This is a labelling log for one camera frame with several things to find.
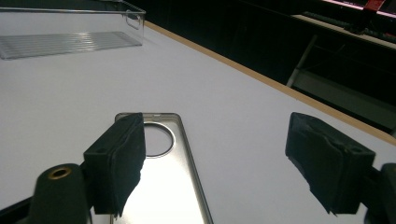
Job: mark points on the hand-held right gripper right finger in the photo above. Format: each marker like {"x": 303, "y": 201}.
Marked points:
{"x": 327, "y": 165}

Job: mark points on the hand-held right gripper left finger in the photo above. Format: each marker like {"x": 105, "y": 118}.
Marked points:
{"x": 115, "y": 161}

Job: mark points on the clear phone case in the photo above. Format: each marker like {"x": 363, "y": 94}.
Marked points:
{"x": 174, "y": 186}

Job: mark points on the clear plastic box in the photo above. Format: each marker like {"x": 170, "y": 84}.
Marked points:
{"x": 62, "y": 43}

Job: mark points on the white metal stand leg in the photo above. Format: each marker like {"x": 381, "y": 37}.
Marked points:
{"x": 301, "y": 61}

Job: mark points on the light background desk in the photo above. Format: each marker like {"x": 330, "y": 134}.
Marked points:
{"x": 342, "y": 30}

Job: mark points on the dark keyboard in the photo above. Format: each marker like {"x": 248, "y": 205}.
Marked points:
{"x": 330, "y": 19}

